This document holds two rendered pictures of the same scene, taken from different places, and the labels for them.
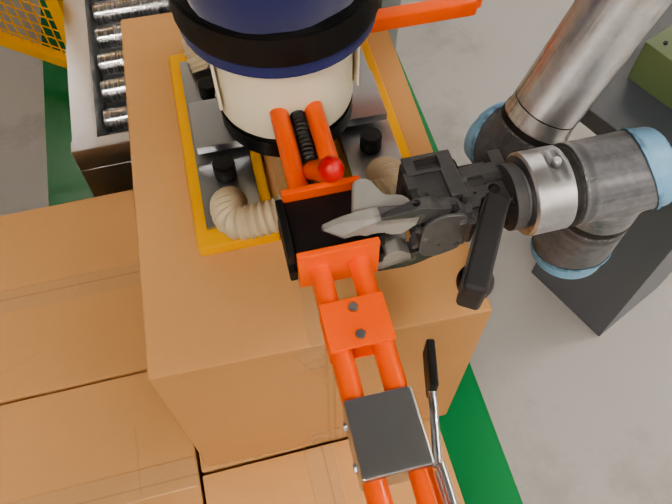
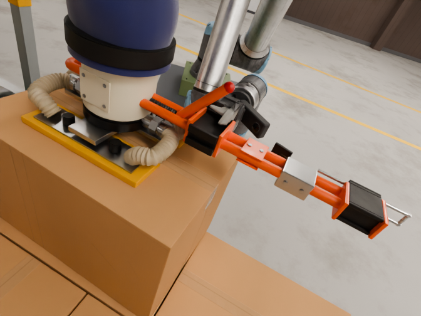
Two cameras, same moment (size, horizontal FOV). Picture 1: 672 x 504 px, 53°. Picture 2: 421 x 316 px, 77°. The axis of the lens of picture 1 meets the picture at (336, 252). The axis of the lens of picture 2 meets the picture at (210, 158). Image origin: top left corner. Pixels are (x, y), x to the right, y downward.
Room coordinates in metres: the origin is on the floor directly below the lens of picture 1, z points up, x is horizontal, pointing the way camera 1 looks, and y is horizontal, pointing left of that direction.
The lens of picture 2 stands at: (0.12, 0.45, 1.41)
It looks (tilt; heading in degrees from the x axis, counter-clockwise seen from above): 38 degrees down; 296
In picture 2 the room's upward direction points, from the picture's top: 20 degrees clockwise
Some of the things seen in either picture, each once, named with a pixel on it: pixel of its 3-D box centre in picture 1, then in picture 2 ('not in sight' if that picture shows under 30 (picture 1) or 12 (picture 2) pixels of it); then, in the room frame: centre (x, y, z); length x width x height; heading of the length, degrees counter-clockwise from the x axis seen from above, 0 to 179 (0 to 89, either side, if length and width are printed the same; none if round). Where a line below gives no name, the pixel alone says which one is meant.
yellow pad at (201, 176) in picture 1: (218, 133); (91, 136); (0.59, 0.16, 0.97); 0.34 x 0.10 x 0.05; 13
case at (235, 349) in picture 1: (289, 224); (115, 184); (0.59, 0.07, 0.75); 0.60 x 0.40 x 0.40; 12
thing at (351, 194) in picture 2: not in sight; (358, 209); (0.03, -0.07, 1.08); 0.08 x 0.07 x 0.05; 13
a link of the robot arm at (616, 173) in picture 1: (608, 177); (250, 91); (0.44, -0.29, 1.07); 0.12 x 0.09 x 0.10; 104
